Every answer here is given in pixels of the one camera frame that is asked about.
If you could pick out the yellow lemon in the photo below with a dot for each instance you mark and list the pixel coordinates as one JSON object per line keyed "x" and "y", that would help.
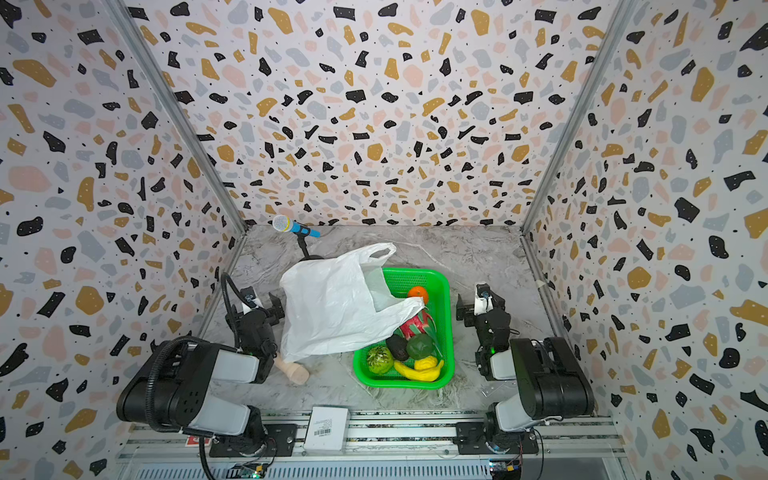
{"x": 425, "y": 363}

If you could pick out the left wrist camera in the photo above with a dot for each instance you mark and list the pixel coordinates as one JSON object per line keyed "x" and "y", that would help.
{"x": 249, "y": 299}

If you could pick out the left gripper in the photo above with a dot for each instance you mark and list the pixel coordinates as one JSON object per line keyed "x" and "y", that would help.
{"x": 264, "y": 315}

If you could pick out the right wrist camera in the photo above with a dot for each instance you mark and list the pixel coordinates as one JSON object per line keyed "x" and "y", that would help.
{"x": 483, "y": 301}

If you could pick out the green custard apple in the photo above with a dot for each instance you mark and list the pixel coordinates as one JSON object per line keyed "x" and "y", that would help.
{"x": 379, "y": 360}

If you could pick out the green round fruit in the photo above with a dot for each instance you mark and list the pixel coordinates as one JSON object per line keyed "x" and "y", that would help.
{"x": 420, "y": 347}

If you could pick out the white plastic bag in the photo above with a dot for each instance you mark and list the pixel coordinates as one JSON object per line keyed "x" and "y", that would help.
{"x": 341, "y": 304}

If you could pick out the dark avocado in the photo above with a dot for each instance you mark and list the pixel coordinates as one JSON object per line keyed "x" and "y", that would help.
{"x": 397, "y": 346}

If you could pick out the aluminium rail base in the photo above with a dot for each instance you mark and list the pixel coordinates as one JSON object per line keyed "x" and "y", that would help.
{"x": 431, "y": 445}

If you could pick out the white label box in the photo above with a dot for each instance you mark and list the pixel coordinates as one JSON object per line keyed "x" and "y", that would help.
{"x": 326, "y": 431}

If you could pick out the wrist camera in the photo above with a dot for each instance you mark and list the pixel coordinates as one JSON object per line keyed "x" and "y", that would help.
{"x": 249, "y": 299}
{"x": 483, "y": 301}

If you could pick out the orange fruit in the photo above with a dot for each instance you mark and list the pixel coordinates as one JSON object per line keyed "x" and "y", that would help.
{"x": 419, "y": 292}

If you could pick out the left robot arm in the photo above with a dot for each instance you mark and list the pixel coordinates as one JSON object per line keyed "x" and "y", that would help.
{"x": 170, "y": 393}

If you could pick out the yellow banana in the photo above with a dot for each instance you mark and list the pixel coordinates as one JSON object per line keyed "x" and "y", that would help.
{"x": 411, "y": 374}

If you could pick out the toy microphone on stand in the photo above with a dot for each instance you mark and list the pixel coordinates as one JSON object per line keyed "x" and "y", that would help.
{"x": 284, "y": 224}

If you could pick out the wooden rolling pin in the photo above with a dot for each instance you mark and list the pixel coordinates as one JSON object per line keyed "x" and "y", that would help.
{"x": 295, "y": 373}

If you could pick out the green plastic basket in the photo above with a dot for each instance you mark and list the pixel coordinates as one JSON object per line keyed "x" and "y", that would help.
{"x": 400, "y": 281}

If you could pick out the pink dragon fruit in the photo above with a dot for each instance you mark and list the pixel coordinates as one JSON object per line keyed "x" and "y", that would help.
{"x": 420, "y": 324}

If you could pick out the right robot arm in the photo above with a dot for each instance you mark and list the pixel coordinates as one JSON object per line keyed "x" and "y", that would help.
{"x": 550, "y": 384}

